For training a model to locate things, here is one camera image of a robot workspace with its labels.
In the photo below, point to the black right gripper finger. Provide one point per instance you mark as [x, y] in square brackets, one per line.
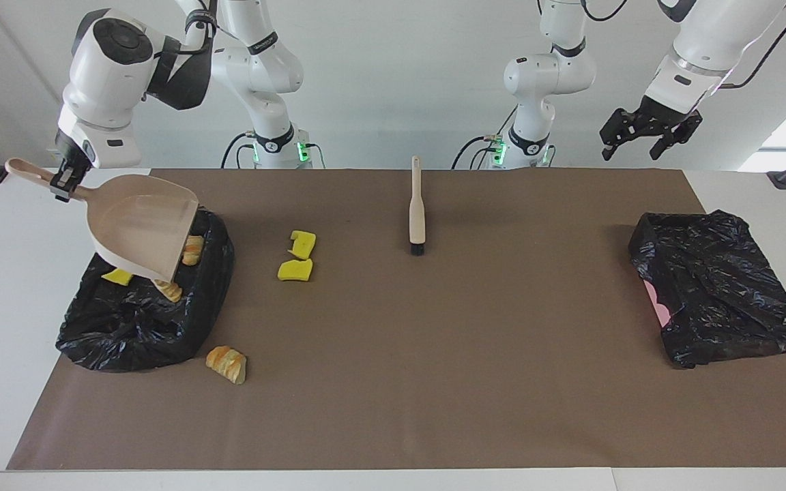
[67, 185]

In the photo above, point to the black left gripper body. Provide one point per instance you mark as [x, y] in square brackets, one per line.
[662, 117]

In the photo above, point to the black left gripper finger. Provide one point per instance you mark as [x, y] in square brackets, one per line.
[619, 126]
[673, 140]

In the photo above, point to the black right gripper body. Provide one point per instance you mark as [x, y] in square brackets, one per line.
[72, 153]

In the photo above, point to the beige plastic dustpan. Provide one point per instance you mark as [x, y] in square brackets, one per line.
[140, 225]

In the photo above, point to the yellow green sponge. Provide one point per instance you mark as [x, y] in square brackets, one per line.
[119, 276]

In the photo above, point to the pale toy croissant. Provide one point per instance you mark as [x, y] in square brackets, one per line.
[193, 251]
[169, 290]

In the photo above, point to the beige hand brush black bristles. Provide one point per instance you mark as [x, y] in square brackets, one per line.
[417, 211]

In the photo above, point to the orange striped toy croissant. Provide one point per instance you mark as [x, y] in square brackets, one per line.
[226, 363]

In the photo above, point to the notched yellow sponge piece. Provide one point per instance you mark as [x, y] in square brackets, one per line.
[304, 244]

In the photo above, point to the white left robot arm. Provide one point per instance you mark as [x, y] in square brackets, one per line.
[550, 75]

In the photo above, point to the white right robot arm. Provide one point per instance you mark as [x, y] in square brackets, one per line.
[106, 88]

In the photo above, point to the low black trash bag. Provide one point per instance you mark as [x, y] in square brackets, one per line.
[720, 286]

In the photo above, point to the tall black bag-lined bin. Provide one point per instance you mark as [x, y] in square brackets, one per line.
[134, 327]

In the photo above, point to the pink bin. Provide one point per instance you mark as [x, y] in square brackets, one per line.
[659, 307]

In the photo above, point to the brown paper table mat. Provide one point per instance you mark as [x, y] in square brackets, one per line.
[434, 423]

